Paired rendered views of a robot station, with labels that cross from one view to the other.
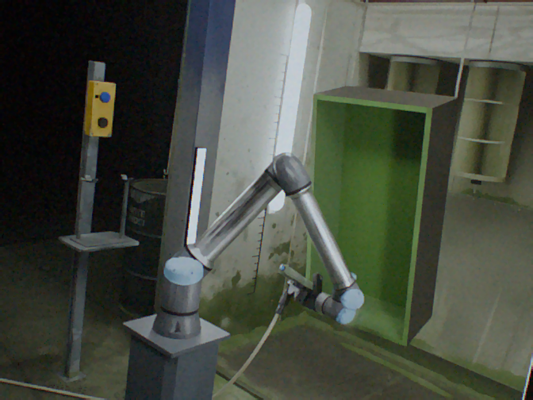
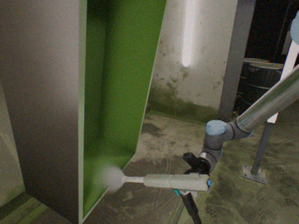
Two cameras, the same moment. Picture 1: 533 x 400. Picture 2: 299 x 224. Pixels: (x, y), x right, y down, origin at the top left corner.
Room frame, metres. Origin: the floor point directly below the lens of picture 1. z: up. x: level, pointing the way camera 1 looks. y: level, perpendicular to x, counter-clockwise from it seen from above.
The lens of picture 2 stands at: (2.80, 0.22, 1.28)
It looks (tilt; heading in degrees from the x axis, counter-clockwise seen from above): 23 degrees down; 258
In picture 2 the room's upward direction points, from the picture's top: straight up
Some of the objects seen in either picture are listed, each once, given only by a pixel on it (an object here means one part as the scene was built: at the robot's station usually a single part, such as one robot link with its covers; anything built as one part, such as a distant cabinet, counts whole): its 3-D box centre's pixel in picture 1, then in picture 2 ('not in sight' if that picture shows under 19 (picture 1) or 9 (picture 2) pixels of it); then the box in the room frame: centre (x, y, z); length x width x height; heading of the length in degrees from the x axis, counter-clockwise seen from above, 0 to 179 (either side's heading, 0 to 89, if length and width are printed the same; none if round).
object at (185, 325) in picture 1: (178, 317); not in sight; (2.11, 0.24, 0.69); 0.19 x 0.19 x 0.10
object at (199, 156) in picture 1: (193, 205); not in sight; (2.99, 0.33, 0.96); 0.06 x 0.02 x 0.63; 139
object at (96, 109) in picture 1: (99, 109); not in sight; (2.72, 0.80, 1.42); 0.12 x 0.06 x 0.26; 139
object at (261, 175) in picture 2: not in sight; (253, 173); (1.48, -0.88, 0.01); 0.20 x 0.20 x 0.01; 49
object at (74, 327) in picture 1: (82, 226); not in sight; (2.76, 0.85, 0.82); 0.06 x 0.06 x 1.64; 49
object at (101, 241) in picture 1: (104, 208); not in sight; (2.66, 0.72, 0.95); 0.26 x 0.15 x 0.32; 139
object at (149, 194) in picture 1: (166, 248); not in sight; (3.85, 0.58, 0.44); 0.59 x 0.58 x 0.89; 30
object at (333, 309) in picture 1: (339, 309); (210, 153); (2.33, -0.42, 0.73); 0.12 x 0.09 x 0.10; 41
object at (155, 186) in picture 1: (171, 189); not in sight; (3.86, 0.58, 0.86); 0.54 x 0.54 x 0.01
